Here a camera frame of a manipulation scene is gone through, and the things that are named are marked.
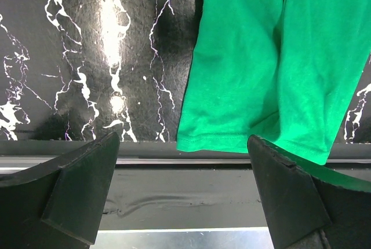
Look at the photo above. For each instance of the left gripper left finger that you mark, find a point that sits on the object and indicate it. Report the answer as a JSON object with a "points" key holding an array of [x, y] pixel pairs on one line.
{"points": [[59, 203]]}

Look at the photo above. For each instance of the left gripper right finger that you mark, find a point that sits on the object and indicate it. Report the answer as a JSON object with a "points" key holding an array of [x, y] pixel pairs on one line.
{"points": [[307, 205]]}

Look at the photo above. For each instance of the green t shirt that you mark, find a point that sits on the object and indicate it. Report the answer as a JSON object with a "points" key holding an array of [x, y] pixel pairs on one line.
{"points": [[285, 70]]}

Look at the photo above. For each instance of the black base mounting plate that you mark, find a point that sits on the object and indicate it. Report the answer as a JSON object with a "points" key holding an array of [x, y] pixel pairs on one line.
{"points": [[154, 186]]}

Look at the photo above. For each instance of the black marble pattern mat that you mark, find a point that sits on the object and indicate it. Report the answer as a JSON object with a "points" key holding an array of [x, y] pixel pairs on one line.
{"points": [[79, 69]]}

